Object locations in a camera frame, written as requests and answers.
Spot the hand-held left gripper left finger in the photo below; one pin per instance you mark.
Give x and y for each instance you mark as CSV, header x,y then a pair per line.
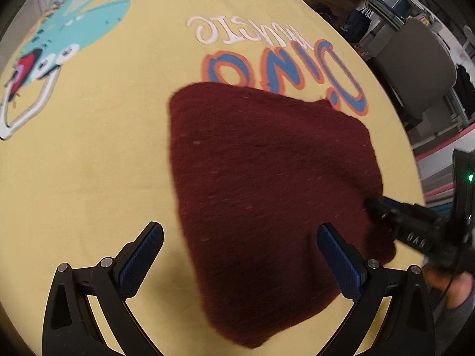
x,y
143,259

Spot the grey upholstered chair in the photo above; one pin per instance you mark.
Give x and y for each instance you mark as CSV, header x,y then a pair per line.
x,y
415,66

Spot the dark blue bag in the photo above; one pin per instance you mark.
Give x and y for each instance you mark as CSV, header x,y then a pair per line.
x,y
357,26

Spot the yellow printed blanket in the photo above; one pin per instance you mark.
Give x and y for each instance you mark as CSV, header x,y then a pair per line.
x,y
96,148

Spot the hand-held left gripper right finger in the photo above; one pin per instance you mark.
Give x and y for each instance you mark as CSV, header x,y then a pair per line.
x,y
339,259

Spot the pink framed board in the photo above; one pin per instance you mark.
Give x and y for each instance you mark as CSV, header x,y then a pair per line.
x,y
438,163

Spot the maroon knit sweater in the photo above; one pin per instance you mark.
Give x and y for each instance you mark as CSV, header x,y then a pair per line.
x,y
274,200

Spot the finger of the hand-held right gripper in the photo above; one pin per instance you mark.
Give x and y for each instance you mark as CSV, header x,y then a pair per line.
x,y
386,209

